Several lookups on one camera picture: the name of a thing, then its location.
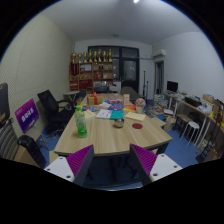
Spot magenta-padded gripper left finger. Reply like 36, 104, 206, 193
43, 143, 96, 188

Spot white round stool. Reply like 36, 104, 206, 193
180, 120, 200, 148

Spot pink flowers in white pot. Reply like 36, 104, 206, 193
134, 97, 147, 115

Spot multicolour printed book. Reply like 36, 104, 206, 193
81, 105, 101, 113

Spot blue printed book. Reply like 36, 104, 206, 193
107, 103, 125, 112

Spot brown wooden stool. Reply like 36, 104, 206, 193
174, 113, 194, 136

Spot grey-brown armchair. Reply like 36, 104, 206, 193
120, 85, 140, 103

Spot brown standing card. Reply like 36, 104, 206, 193
122, 93, 131, 106

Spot purple sign board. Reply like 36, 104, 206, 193
14, 98, 40, 134

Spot black office chair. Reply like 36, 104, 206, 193
36, 89, 76, 134

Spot black computer monitor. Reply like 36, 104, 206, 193
166, 80, 179, 94

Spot flat round red coaster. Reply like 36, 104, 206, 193
131, 122, 144, 130

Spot white booklet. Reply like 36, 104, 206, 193
95, 108, 113, 120

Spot black tripod stand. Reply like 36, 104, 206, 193
142, 70, 150, 98

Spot white wall air conditioner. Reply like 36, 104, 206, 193
152, 48, 167, 58

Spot beige paper bag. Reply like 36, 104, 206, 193
164, 115, 178, 133

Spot black framed board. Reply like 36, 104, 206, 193
0, 82, 10, 124

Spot small steel bowl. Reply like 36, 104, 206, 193
113, 117, 126, 129

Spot white paper sheets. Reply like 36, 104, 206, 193
98, 101, 112, 110

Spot pale yellow notepad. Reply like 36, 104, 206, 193
83, 109, 98, 120

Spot small round white table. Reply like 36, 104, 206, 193
62, 89, 81, 103

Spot wooden shelf unit with trophies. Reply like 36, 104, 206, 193
68, 49, 115, 93

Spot pink box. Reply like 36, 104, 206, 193
107, 98, 123, 105

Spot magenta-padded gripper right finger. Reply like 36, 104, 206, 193
128, 143, 184, 187

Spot small wooden side table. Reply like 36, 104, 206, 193
150, 116, 167, 129

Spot pale yellow envelope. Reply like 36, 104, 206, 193
124, 111, 147, 122

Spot black framed glass door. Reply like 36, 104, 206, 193
87, 45, 140, 94

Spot green tea drink bottle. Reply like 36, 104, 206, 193
74, 105, 89, 139

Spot cluttered wooden side desk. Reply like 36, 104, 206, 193
173, 94, 224, 158

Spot stack of books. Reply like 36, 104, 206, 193
153, 94, 174, 118

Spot orange printed book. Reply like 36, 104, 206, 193
122, 104, 137, 113

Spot black backpack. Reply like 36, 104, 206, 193
17, 134, 48, 169

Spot yellow gift box red ribbon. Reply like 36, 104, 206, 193
86, 92, 104, 106

